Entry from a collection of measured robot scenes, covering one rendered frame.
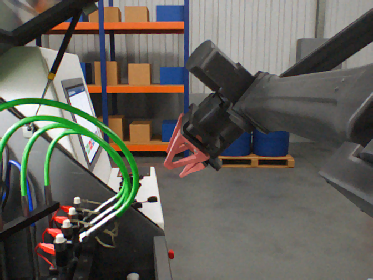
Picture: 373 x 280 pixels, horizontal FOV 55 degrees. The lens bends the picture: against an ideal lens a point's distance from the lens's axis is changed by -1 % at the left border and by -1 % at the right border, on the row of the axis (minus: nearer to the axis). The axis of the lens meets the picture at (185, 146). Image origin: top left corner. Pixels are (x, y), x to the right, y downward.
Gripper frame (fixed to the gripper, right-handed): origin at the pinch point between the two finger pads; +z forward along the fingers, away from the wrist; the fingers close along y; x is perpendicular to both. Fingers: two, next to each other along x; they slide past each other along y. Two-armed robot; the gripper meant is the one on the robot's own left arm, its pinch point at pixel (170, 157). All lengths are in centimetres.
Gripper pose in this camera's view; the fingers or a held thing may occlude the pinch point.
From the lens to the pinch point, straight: 65.3
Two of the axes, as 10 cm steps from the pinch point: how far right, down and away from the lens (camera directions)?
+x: 7.3, 6.2, 2.9
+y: -0.3, 4.6, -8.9
